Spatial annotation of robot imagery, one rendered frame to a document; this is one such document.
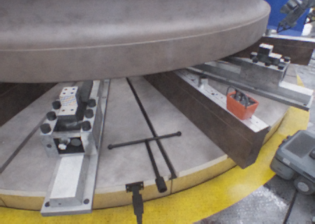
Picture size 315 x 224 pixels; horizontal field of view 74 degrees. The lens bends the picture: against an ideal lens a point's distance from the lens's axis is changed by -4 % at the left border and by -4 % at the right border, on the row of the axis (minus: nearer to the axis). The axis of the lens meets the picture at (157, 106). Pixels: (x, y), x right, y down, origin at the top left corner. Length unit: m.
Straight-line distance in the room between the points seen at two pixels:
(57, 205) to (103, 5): 1.35
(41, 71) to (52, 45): 0.21
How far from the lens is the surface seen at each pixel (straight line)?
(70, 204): 1.55
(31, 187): 1.82
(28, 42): 1.84
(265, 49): 2.67
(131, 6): 1.71
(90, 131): 1.51
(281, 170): 2.24
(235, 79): 2.86
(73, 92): 1.65
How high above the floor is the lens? 1.63
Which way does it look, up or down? 35 degrees down
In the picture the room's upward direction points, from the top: straight up
